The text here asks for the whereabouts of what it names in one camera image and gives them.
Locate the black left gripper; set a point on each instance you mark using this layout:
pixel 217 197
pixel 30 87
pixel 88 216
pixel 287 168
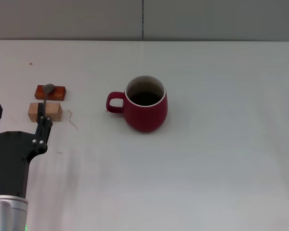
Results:
pixel 12 154

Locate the red ceramic mug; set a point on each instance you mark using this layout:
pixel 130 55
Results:
pixel 144 118

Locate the light wooden block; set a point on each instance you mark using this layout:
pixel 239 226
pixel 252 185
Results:
pixel 55 111

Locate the red-brown wooden block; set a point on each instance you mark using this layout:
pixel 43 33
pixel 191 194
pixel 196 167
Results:
pixel 60 94

